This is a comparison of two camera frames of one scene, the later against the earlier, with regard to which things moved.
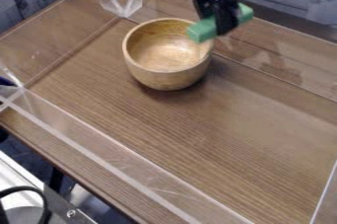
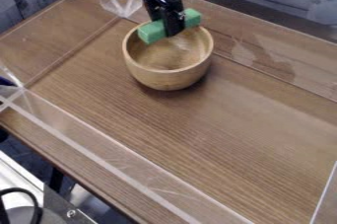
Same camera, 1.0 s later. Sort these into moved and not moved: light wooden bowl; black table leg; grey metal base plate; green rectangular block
Moved: green rectangular block
Not moved: grey metal base plate; black table leg; light wooden bowl
